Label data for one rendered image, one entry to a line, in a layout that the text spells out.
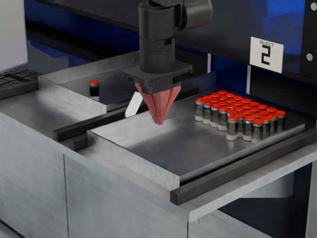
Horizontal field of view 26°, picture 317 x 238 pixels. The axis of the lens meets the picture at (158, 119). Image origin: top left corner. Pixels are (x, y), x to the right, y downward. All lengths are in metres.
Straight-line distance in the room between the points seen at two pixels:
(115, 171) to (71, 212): 1.00
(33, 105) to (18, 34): 0.52
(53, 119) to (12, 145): 0.96
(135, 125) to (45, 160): 0.90
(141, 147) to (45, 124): 0.24
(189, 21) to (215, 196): 0.30
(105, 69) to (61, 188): 0.59
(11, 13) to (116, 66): 0.40
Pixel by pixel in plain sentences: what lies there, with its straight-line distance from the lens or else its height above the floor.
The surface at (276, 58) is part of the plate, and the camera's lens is 1.43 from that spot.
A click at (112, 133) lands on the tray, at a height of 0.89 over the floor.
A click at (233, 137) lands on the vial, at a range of 1.36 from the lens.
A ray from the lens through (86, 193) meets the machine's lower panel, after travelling 2.12.
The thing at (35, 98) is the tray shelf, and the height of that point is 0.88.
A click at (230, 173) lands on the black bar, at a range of 1.21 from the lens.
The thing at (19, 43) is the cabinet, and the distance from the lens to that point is 2.06.
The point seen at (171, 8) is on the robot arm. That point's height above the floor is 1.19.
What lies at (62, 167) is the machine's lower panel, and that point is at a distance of 2.19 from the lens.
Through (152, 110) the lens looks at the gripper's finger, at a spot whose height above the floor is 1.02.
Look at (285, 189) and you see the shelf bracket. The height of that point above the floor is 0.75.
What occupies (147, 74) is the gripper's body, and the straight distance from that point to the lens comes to 1.09.
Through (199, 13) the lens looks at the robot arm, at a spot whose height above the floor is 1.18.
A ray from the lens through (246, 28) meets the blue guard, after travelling 1.47.
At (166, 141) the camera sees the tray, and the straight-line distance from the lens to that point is 1.36.
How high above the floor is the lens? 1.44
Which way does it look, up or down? 22 degrees down
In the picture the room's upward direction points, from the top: straight up
